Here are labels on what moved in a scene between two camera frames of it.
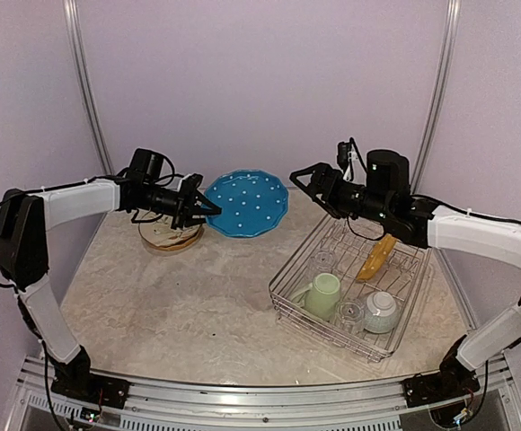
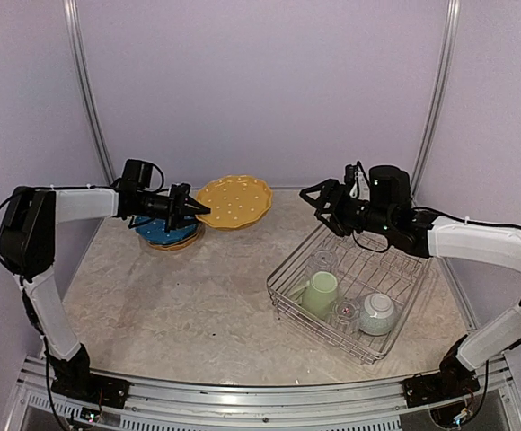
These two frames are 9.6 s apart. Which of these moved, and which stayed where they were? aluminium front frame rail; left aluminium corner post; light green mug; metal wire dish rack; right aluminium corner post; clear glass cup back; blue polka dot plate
Moved: blue polka dot plate
Stayed: aluminium front frame rail; left aluminium corner post; metal wire dish rack; light green mug; right aluminium corner post; clear glass cup back
